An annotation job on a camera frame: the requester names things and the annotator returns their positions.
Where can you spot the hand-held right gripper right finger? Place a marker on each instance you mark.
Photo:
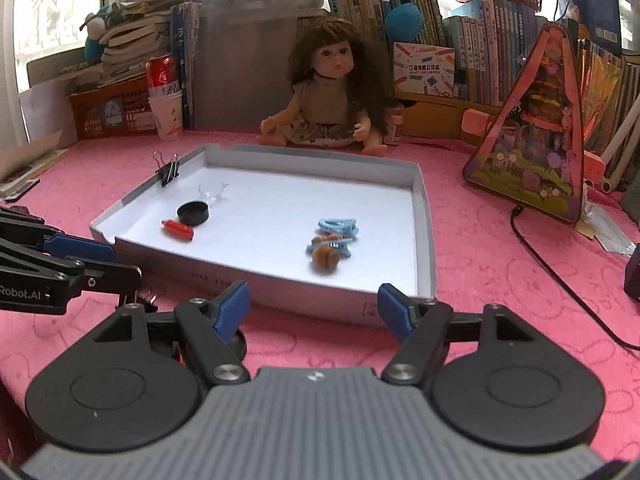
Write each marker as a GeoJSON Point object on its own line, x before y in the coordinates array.
{"type": "Point", "coordinates": [395, 310]}

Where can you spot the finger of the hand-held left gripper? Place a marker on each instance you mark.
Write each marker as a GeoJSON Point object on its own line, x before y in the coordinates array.
{"type": "Point", "coordinates": [110, 277]}
{"type": "Point", "coordinates": [82, 249]}

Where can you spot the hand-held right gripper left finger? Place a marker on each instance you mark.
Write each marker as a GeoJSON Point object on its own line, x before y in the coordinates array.
{"type": "Point", "coordinates": [234, 310]}

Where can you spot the long red pen cap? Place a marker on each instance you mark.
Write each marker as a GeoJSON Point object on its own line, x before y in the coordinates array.
{"type": "Point", "coordinates": [177, 230]}

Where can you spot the light blue hair clip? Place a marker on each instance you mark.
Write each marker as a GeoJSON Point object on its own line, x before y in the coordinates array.
{"type": "Point", "coordinates": [340, 246]}
{"type": "Point", "coordinates": [337, 225]}

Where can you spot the brown walnut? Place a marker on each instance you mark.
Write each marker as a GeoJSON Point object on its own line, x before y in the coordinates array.
{"type": "Point", "coordinates": [326, 260]}

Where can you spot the white cardboard box tray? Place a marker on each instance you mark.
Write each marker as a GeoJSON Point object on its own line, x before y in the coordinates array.
{"type": "Point", "coordinates": [280, 210]}

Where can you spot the clear plastic dome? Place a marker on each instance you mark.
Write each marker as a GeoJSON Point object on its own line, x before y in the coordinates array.
{"type": "Point", "coordinates": [212, 192]}

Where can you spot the pink printed tablecloth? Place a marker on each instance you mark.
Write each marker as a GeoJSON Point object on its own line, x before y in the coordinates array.
{"type": "Point", "coordinates": [480, 270]}

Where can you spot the loose papers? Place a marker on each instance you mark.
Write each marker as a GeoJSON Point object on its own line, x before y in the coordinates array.
{"type": "Point", "coordinates": [30, 165]}

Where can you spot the small black binder clip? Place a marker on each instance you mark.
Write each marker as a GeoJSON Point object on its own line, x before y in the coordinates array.
{"type": "Point", "coordinates": [167, 172]}

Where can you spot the orange plastic basket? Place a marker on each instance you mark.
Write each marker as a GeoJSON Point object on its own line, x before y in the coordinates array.
{"type": "Point", "coordinates": [100, 115]}

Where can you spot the white paper cup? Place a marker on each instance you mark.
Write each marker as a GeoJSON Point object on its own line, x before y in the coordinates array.
{"type": "Point", "coordinates": [167, 117]}

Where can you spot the small brown jar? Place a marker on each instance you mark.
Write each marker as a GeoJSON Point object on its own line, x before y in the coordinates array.
{"type": "Point", "coordinates": [396, 125]}

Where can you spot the red drink can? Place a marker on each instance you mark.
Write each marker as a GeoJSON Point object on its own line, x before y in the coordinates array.
{"type": "Point", "coordinates": [162, 75]}

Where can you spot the yellow wooden drawer organiser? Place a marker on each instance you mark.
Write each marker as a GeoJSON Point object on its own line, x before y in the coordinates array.
{"type": "Point", "coordinates": [435, 117]}

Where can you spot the pink triangular toy house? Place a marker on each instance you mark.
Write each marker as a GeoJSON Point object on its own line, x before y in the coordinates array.
{"type": "Point", "coordinates": [535, 150]}

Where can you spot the stack of worn books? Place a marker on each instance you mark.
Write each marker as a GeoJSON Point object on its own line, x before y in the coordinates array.
{"type": "Point", "coordinates": [130, 40]}

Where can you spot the small blue plush toy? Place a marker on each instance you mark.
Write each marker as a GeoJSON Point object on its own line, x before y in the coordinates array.
{"type": "Point", "coordinates": [95, 35]}

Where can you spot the upright blue books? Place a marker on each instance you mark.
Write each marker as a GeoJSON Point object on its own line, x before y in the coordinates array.
{"type": "Point", "coordinates": [184, 60]}

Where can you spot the brown-haired doll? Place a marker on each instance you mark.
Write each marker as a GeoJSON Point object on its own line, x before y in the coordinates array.
{"type": "Point", "coordinates": [325, 100]}

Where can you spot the clear plastic wrapper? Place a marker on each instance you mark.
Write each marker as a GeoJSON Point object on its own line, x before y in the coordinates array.
{"type": "Point", "coordinates": [610, 232]}

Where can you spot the black box device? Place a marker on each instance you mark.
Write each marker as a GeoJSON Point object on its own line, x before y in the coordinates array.
{"type": "Point", "coordinates": [633, 275]}

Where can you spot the white printed carton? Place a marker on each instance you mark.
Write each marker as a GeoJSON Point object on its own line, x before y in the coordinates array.
{"type": "Point", "coordinates": [425, 70]}

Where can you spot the grey plastic storage bin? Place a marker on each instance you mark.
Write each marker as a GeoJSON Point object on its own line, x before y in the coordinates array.
{"type": "Point", "coordinates": [245, 60]}

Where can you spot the row of blue spine books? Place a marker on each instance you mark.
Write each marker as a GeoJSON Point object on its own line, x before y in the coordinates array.
{"type": "Point", "coordinates": [485, 50]}

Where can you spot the large blue plush toy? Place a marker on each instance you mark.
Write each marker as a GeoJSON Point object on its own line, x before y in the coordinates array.
{"type": "Point", "coordinates": [405, 20]}

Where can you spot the row of colourful thin books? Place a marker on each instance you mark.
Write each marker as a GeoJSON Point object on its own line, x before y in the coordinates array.
{"type": "Point", "coordinates": [605, 95]}

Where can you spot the row of yellow spine books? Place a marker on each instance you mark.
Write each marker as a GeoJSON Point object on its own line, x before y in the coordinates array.
{"type": "Point", "coordinates": [365, 5]}

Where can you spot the dark blue box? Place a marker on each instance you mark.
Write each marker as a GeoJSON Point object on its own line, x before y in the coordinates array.
{"type": "Point", "coordinates": [592, 0]}

